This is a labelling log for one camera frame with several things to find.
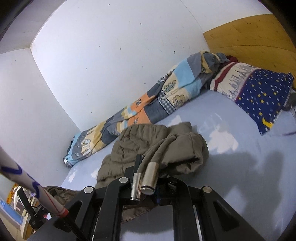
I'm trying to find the patchwork cartoon quilt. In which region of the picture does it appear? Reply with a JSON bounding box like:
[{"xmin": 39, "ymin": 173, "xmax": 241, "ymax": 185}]
[{"xmin": 64, "ymin": 51, "xmax": 229, "ymax": 168}]

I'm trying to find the blue star pillow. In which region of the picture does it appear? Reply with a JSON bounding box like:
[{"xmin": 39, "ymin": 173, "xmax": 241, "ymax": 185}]
[{"xmin": 209, "ymin": 62, "xmax": 294, "ymax": 135}]

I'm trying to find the wooden side shelf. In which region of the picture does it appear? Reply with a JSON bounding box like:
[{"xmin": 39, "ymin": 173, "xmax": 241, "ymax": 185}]
[{"xmin": 1, "ymin": 184, "xmax": 51, "ymax": 240}]

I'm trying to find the dark red garment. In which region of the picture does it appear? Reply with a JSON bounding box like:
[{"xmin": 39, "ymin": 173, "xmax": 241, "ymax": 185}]
[{"xmin": 226, "ymin": 55, "xmax": 238, "ymax": 62}]

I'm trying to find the light blue bed sheet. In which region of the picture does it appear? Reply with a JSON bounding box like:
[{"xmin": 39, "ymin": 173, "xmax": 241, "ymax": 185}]
[{"xmin": 161, "ymin": 91, "xmax": 295, "ymax": 240}]

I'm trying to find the olive puffer jacket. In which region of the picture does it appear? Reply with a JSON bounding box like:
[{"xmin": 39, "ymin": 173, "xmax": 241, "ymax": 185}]
[{"xmin": 43, "ymin": 121, "xmax": 210, "ymax": 224}]

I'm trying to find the wooden headboard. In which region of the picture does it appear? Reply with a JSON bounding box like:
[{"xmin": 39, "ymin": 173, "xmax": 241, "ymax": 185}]
[{"xmin": 204, "ymin": 14, "xmax": 295, "ymax": 76}]

